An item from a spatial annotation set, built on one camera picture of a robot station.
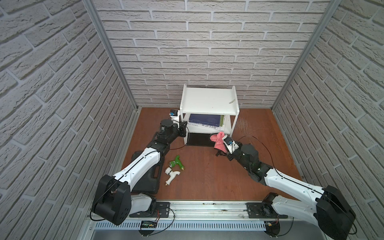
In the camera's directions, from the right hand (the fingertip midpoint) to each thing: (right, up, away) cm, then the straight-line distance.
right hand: (226, 141), depth 81 cm
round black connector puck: (+20, -41, -12) cm, 47 cm away
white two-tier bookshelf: (-11, +17, -8) cm, 22 cm away
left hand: (-26, +13, +1) cm, 29 cm away
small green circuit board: (-40, -40, -10) cm, 57 cm away
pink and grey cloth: (-4, -1, 0) cm, 4 cm away
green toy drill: (-31, -14, +6) cm, 35 cm away
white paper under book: (-2, +7, +4) cm, 8 cm away
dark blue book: (-10, +12, +4) cm, 16 cm away
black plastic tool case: (-41, -22, -4) cm, 47 cm away
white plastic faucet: (-33, -18, +3) cm, 38 cm away
